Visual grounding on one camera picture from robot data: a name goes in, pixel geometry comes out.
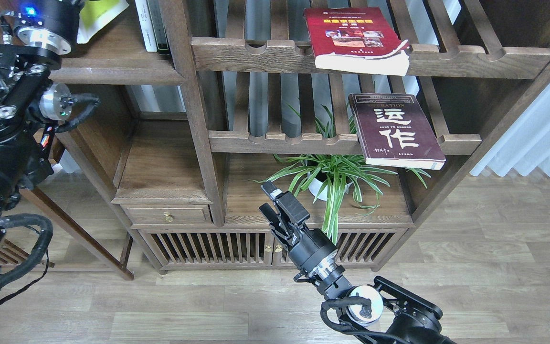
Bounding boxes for white upright book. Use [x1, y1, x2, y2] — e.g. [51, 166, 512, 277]
[135, 0, 159, 52]

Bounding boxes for green spider plant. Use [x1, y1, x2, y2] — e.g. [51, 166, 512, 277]
[252, 104, 432, 244]

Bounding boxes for grey black upright book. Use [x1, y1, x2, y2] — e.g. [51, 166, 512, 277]
[147, 0, 170, 56]

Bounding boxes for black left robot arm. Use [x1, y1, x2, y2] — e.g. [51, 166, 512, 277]
[0, 0, 100, 289]

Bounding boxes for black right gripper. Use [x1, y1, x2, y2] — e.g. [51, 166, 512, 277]
[258, 181, 338, 281]

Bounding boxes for dark brown book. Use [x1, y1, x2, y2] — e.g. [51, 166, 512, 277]
[349, 93, 446, 170]

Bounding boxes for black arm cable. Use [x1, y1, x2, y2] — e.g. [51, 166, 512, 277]
[0, 213, 53, 337]
[320, 296, 400, 344]

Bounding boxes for yellow green book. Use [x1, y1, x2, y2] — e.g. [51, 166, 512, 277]
[76, 0, 128, 44]

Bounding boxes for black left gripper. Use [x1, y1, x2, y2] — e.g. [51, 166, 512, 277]
[13, 0, 85, 55]

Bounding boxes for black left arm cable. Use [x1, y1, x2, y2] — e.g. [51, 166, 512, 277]
[0, 213, 53, 337]

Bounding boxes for white plant pot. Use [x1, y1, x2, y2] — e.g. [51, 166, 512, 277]
[306, 163, 353, 202]

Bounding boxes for white curtain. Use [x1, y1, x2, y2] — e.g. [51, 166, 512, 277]
[470, 84, 550, 177]

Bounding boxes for wooden side table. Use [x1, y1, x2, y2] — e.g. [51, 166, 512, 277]
[0, 66, 135, 280]

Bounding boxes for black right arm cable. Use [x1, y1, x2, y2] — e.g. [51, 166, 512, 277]
[320, 296, 400, 344]

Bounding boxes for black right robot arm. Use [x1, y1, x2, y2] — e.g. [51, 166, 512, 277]
[259, 181, 452, 344]

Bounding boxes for dark wooden bookshelf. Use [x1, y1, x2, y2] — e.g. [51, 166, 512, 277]
[51, 0, 550, 273]

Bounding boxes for red book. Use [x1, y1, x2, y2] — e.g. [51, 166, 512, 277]
[304, 7, 410, 76]

